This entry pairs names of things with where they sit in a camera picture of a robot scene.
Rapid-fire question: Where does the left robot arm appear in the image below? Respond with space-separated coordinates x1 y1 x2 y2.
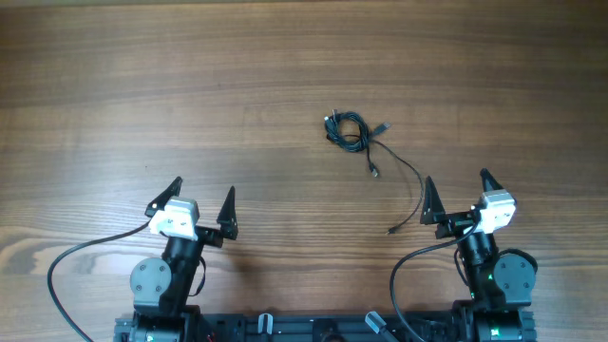
113 177 238 342

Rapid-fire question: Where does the thin black USB cable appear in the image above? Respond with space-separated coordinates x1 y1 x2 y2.
365 138 425 236

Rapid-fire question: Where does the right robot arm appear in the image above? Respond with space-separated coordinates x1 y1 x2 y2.
420 168 538 342

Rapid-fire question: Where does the camera cable black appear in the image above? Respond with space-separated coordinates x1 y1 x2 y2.
389 218 481 342
47 220 151 342

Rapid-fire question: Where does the right camera cable black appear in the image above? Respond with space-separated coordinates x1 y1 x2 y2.
389 218 481 342

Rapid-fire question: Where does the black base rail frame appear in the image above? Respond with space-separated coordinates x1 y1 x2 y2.
112 311 538 342

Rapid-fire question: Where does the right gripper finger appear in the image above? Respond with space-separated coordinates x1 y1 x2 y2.
420 176 447 225
480 168 503 192

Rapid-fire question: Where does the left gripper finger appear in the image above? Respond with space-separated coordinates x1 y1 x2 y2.
144 177 183 218
217 186 238 240

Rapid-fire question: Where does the left camera cable black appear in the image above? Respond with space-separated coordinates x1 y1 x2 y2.
47 220 151 342

